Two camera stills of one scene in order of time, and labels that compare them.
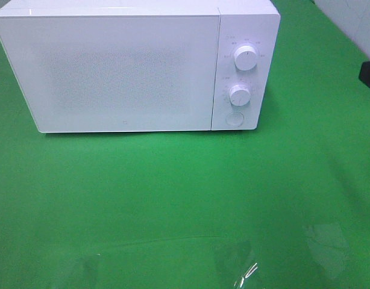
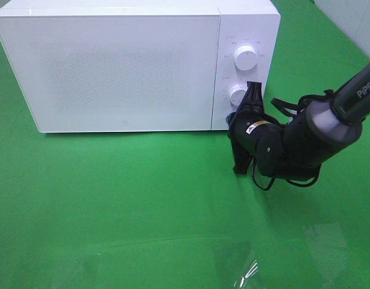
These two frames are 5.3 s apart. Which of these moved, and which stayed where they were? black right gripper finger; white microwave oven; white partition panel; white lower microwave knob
Moved: black right gripper finger
Stayed: white microwave oven; white lower microwave knob; white partition panel
